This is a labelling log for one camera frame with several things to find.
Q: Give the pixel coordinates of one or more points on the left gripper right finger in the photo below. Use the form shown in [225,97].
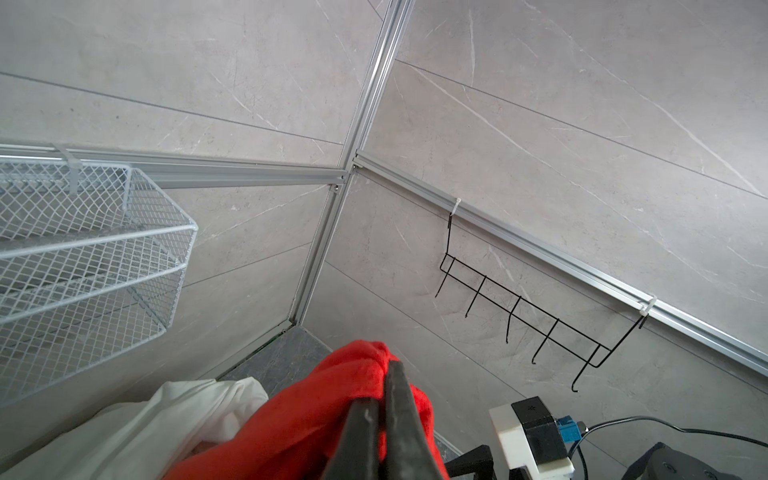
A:
[408,455]

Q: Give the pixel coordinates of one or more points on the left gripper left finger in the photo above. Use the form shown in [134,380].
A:
[357,452]

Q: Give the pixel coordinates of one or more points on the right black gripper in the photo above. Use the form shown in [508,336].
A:
[478,463]

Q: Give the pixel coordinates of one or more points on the red cloth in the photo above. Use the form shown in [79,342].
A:
[295,433]

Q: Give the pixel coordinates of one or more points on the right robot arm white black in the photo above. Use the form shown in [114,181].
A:
[658,463]

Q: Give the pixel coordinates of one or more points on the white cloth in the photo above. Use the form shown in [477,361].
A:
[143,440]

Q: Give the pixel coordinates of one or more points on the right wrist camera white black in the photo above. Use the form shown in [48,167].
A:
[535,444]

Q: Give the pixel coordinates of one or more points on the black wire hook rack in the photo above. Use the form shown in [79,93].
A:
[576,341]

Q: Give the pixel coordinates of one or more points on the white wire mesh basket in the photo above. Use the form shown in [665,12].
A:
[93,260]

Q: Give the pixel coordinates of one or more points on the aluminium frame profiles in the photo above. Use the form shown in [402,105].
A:
[623,143]

